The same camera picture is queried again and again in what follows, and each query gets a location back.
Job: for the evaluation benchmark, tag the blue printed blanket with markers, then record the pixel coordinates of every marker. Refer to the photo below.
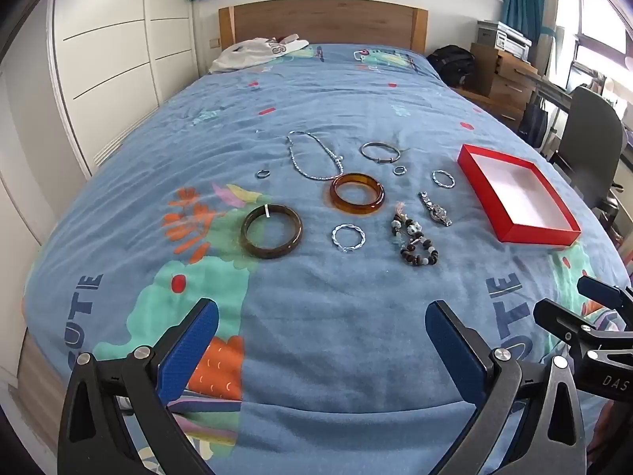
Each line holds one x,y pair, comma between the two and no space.
321,282

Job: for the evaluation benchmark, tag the white printer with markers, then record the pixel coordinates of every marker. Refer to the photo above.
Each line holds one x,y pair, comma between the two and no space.
507,37

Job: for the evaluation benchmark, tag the wooden drawer cabinet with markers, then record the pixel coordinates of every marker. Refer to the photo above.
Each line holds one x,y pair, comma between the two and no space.
504,84

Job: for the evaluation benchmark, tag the dark brown bangle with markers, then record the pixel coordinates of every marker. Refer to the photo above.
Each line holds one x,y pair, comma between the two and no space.
269,252

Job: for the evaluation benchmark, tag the thin silver bangle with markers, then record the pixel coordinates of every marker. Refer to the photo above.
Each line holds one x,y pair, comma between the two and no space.
378,161

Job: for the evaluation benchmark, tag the dark blue bag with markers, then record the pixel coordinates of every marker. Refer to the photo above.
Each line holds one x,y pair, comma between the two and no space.
534,121

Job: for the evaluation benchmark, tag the white wardrobe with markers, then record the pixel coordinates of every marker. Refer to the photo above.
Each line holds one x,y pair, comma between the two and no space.
109,34

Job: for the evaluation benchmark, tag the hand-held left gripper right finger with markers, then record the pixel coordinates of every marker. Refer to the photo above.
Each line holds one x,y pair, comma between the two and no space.
452,351

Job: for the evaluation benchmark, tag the black backpack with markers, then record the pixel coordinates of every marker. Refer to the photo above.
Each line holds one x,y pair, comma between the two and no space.
452,67

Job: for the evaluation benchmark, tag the white garment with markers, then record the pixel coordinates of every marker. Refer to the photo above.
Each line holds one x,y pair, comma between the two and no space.
242,57

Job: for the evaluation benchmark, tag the person's right forearm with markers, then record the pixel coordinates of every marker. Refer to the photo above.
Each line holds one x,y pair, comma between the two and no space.
611,435

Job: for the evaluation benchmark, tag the red box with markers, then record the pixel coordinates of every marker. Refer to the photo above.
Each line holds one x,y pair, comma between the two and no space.
534,237

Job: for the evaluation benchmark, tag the wooden headboard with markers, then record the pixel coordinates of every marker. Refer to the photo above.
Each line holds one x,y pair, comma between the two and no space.
321,22

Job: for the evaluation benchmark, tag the wall outlet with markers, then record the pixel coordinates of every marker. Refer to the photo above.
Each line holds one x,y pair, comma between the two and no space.
213,42

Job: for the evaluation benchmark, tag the grey office chair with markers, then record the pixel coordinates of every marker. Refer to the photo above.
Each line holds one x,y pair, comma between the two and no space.
591,128

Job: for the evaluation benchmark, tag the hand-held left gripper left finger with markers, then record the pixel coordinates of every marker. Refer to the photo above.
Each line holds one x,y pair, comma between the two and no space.
190,351

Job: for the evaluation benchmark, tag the amber bangle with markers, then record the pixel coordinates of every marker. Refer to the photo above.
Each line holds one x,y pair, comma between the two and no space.
356,208

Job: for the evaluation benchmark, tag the window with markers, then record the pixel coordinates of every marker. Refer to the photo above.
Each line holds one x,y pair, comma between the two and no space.
598,15

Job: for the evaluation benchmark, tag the silver wristwatch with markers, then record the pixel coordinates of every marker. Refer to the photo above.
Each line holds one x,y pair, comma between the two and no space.
437,212

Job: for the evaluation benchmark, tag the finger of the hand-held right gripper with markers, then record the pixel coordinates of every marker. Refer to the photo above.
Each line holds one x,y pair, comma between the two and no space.
568,324
608,297

